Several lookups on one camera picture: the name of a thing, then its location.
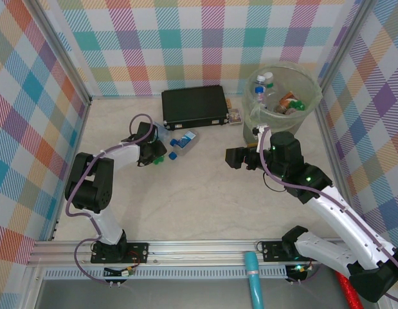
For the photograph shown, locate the crushed bottle light blue label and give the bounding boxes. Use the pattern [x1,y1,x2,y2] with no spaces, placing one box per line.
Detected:
[152,121,172,140]

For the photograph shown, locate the blue-capped bottle blue label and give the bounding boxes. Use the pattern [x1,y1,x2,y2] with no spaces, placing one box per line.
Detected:
[254,86,267,110]
[170,130,199,158]

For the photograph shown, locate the brown label drink bottle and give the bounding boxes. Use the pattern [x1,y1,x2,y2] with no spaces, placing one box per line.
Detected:
[275,91,298,114]

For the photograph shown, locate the clear plastic waste bin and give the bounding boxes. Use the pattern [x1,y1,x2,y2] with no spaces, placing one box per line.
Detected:
[242,61,324,146]

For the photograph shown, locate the small playing card box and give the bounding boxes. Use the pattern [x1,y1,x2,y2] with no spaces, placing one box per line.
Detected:
[228,108,244,126]

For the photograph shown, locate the black hard case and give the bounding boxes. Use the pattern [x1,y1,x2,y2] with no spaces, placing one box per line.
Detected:
[161,85,231,131]

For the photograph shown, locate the teal pole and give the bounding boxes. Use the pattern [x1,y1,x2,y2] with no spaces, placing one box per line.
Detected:
[244,252,266,309]

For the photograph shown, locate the grey metal panel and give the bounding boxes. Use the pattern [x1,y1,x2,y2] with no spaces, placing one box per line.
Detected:
[34,278,379,309]

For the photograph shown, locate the red glitter pole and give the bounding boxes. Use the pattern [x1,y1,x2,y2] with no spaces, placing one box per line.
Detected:
[335,272,363,309]

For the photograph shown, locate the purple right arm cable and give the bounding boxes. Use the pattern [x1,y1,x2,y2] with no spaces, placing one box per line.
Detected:
[257,126,398,302]

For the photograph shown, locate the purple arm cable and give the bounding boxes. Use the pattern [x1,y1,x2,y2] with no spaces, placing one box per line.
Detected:
[257,126,398,302]
[66,114,154,239]

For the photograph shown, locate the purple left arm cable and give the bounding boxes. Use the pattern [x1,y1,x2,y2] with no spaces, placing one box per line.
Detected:
[66,114,154,239]

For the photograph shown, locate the thin black wire loop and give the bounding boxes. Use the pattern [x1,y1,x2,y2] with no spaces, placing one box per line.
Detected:
[262,175,286,193]

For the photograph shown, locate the aluminium side rail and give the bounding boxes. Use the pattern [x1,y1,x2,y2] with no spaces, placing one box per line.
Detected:
[314,93,350,207]
[50,98,92,242]

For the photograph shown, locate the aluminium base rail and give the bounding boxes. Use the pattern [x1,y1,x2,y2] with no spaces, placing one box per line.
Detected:
[30,239,325,270]

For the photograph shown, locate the grey slotted cable duct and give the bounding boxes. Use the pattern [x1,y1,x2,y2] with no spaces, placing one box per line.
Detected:
[44,266,288,280]

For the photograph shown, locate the aluminium frame post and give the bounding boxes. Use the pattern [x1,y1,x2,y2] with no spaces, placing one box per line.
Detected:
[31,0,92,107]
[316,0,377,89]

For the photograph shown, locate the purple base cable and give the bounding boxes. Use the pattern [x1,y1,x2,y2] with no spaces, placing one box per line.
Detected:
[287,262,325,286]
[74,237,129,286]

